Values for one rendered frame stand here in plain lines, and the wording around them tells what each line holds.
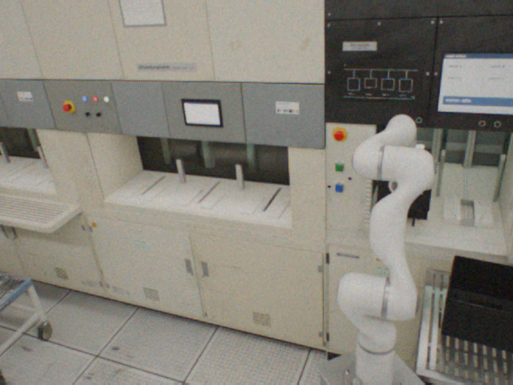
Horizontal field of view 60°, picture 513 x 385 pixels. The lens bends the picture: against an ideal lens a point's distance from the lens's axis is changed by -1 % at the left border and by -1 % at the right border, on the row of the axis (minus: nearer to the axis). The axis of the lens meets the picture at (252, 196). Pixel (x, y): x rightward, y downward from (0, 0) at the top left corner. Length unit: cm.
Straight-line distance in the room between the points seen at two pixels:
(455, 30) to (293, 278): 136
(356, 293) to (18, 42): 209
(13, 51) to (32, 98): 26
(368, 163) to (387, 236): 21
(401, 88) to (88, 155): 168
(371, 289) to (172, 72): 132
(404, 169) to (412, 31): 64
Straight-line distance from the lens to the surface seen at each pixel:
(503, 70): 180
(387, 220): 130
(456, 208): 234
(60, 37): 248
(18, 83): 278
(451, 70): 179
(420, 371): 171
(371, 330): 143
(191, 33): 204
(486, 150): 285
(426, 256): 213
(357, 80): 183
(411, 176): 128
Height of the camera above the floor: 203
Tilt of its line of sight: 28 degrees down
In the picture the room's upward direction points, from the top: 5 degrees counter-clockwise
